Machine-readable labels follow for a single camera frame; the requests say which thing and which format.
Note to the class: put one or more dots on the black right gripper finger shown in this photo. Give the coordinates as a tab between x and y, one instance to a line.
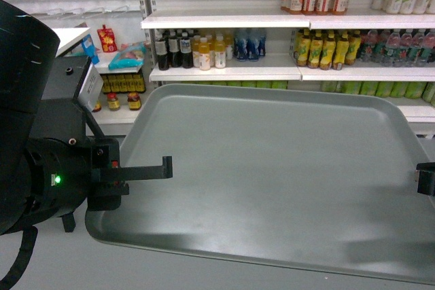
425	178

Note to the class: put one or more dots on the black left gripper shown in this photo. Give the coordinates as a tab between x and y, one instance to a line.
63	176

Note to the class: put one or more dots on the grey silver rectangular tray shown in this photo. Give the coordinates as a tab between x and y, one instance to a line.
312	180

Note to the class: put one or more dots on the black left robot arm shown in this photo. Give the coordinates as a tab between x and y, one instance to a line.
28	51

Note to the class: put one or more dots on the teal snack bag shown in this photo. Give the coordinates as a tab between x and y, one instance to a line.
132	55

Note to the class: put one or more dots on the red spout pouch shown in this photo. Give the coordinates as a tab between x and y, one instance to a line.
107	39

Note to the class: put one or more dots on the white metal shelf unit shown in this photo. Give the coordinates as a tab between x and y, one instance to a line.
281	29

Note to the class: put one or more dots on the white pegboard hook rack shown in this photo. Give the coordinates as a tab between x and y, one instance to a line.
79	8

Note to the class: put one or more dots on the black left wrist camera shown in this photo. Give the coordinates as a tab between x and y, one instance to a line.
70	95

